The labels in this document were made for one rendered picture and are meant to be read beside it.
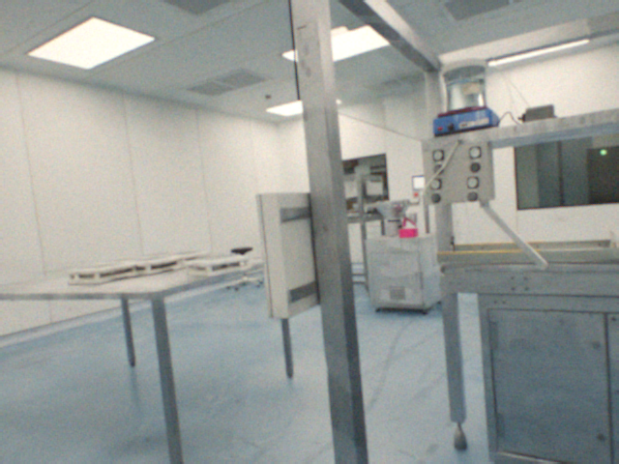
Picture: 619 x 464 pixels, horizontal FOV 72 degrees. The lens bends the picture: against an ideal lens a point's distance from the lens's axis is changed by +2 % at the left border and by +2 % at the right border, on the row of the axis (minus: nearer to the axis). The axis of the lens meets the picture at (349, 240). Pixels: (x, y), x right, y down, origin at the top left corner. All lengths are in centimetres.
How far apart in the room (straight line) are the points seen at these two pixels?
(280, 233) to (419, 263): 330
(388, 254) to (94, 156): 388
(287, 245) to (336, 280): 14
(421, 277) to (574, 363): 265
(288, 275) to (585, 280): 97
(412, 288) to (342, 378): 323
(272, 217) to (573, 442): 129
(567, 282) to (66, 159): 550
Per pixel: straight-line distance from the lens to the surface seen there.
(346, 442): 105
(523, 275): 150
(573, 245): 175
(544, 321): 159
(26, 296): 262
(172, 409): 213
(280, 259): 86
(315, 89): 95
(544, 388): 166
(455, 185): 148
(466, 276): 153
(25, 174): 583
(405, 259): 414
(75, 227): 598
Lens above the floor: 109
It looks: 4 degrees down
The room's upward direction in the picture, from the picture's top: 5 degrees counter-clockwise
